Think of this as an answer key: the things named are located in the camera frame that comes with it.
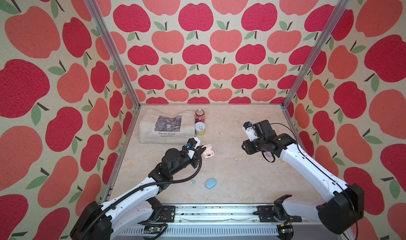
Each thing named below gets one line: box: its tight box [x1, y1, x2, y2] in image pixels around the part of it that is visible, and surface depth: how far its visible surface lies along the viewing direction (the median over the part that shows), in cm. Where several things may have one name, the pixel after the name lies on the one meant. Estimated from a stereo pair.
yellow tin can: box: [194, 121, 206, 136], surface depth 103 cm
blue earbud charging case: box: [205, 177, 217, 189], surface depth 84 cm
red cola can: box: [195, 108, 206, 124], surface depth 104 cm
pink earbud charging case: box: [201, 144, 215, 159], surface depth 76 cm
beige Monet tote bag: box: [139, 107, 196, 145], surface depth 100 cm
